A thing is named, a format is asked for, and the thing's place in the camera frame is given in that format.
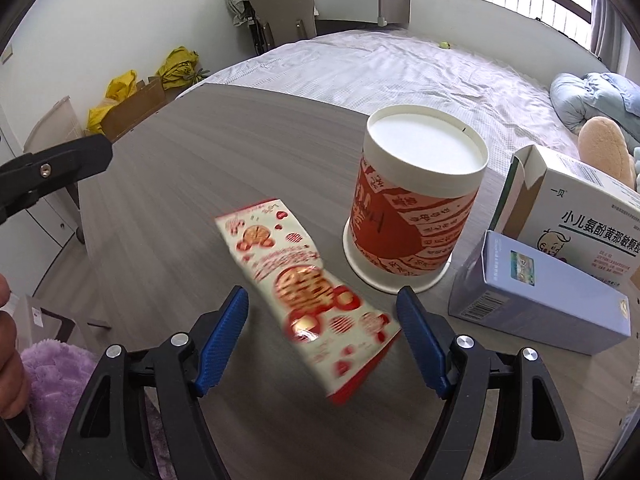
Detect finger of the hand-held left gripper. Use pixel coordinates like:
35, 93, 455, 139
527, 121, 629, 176
0, 132, 114, 222

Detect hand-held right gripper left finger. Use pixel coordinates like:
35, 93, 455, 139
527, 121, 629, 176
55, 285, 249, 480

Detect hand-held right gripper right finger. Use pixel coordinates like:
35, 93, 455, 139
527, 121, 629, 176
396, 285, 586, 480

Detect red white snack packet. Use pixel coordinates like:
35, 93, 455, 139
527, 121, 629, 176
215, 199, 402, 406

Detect person's left hand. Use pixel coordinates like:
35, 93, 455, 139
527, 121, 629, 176
0, 274, 30, 420

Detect white cabinet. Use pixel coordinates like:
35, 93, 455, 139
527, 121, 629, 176
22, 95, 88, 241

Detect yellow bag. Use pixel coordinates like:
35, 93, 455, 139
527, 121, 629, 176
155, 46, 208, 91
87, 70, 138, 133

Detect brown cardboard box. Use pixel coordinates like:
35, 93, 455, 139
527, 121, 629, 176
97, 76, 168, 143

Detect red white paper cup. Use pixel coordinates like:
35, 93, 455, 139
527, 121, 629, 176
343, 105, 489, 295

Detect light blue carton box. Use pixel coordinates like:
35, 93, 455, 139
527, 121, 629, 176
447, 230, 633, 356

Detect white floor box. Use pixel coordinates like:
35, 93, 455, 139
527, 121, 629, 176
17, 292, 76, 346

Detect white green medicine box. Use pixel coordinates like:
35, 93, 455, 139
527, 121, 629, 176
487, 145, 640, 288

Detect large beige teddy bear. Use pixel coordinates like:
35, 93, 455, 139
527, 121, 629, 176
577, 116, 637, 191

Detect bed with pale sheet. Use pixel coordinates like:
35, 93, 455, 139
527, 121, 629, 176
175, 30, 588, 186

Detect grey chair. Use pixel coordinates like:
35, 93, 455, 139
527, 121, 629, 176
247, 0, 318, 56

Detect blue pillows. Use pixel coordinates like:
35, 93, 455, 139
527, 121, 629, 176
550, 72, 640, 133

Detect grey white desk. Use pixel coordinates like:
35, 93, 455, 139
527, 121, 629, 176
310, 0, 411, 36

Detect grey curtain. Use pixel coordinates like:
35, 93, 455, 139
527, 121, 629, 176
590, 0, 640, 78

